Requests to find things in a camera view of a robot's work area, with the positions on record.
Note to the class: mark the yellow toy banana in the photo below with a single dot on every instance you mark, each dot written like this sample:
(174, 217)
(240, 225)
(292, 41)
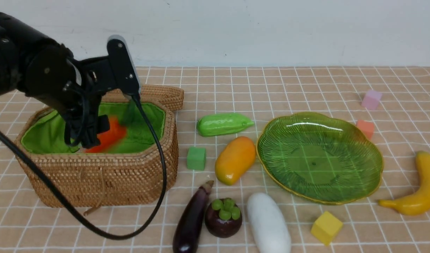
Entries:
(418, 202)

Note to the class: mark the dark purple toy eggplant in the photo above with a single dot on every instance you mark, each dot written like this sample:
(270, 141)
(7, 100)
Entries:
(187, 233)

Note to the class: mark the pink foam cube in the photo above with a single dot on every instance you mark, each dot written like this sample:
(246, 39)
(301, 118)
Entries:
(371, 100)

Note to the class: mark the orange yellow toy mango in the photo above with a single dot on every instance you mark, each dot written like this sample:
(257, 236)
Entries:
(237, 157)

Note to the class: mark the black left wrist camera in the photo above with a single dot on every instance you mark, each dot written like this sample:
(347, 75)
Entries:
(114, 71)

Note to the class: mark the woven wicker basket green lining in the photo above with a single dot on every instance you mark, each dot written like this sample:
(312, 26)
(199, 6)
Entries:
(129, 174)

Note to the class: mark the green foam cube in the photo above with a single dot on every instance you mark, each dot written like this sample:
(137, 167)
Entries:
(196, 158)

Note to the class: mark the orange foam cube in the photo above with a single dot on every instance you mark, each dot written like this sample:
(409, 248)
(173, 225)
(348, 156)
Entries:
(366, 127)

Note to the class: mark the yellow foam cube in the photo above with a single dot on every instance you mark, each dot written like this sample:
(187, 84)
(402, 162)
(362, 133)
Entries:
(326, 227)

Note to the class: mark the white toy radish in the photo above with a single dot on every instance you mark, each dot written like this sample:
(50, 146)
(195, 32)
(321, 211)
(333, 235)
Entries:
(268, 225)

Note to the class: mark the green toy cucumber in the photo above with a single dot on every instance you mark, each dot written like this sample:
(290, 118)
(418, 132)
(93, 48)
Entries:
(220, 124)

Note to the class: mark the purple toy mangosteen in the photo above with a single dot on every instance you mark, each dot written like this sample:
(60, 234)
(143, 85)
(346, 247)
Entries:
(223, 218)

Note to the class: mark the orange toy carrot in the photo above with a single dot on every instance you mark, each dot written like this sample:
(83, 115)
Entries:
(110, 138)

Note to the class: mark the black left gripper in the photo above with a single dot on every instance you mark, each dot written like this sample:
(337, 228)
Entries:
(55, 78)

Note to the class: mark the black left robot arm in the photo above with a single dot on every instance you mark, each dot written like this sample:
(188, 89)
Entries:
(16, 40)

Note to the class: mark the green glass leaf plate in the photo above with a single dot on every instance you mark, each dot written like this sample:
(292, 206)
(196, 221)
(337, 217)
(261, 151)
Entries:
(319, 158)

